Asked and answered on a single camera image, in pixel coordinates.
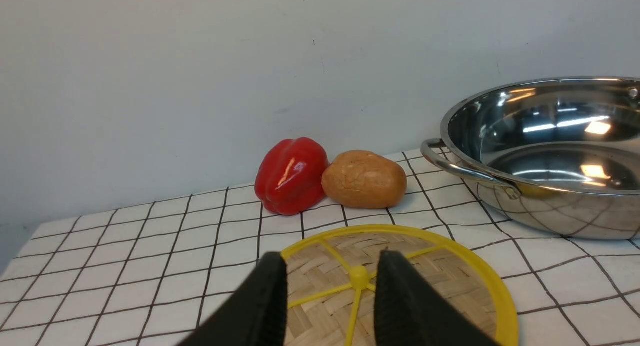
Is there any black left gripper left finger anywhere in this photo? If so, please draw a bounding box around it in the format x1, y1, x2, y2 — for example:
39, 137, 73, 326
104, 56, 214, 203
179, 251, 288, 346

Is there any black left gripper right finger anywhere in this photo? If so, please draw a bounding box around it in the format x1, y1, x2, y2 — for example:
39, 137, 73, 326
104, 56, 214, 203
374, 250, 498, 346

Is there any yellow woven bamboo steamer lid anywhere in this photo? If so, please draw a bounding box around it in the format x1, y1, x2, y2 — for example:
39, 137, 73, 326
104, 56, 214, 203
281, 225, 520, 346

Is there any stainless steel pot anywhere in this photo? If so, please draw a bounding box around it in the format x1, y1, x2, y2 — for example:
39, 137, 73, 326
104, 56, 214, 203
420, 76, 640, 240

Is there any white checkered tablecloth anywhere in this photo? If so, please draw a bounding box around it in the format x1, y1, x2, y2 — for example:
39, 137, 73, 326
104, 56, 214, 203
1, 150, 639, 346

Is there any red bell pepper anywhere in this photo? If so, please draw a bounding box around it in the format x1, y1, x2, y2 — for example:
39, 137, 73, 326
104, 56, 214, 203
254, 137, 329, 215

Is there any brown potato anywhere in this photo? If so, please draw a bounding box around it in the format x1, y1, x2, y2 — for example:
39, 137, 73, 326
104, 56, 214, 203
321, 150, 408, 209

